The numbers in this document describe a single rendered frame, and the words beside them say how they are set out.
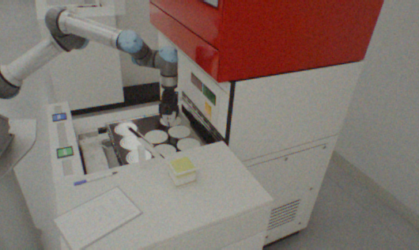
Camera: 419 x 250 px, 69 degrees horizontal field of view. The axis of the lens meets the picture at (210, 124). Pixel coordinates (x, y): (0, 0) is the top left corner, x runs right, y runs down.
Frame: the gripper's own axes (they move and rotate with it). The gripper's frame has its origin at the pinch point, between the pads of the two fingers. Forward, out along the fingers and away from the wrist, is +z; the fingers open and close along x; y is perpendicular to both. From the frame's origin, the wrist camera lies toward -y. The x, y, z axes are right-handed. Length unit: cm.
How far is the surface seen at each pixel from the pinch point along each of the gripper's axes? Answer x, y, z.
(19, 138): 68, -3, 9
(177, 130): -4.0, -2.3, 1.3
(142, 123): 12.7, 2.8, 1.4
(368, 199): -145, 50, 91
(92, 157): 28.4, -21.2, 3.3
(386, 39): -137, 89, -20
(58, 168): 33, -37, -5
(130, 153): 13.0, -20.3, 1.4
